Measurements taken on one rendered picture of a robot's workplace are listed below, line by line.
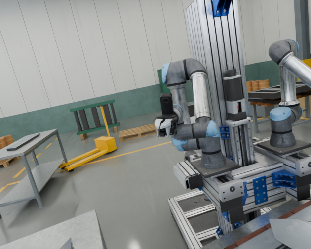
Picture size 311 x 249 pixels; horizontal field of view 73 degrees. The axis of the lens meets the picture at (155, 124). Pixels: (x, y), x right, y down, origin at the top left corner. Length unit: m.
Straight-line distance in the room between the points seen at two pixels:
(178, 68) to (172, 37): 9.85
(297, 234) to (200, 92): 0.75
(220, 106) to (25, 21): 10.40
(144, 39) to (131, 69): 1.50
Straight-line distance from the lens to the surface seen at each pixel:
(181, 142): 1.02
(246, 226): 1.47
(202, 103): 1.06
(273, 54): 1.49
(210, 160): 1.30
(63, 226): 1.16
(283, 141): 1.55
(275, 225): 1.22
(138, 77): 10.48
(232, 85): 1.40
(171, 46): 10.97
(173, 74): 1.21
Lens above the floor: 1.62
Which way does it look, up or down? 12 degrees down
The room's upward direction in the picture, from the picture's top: 12 degrees counter-clockwise
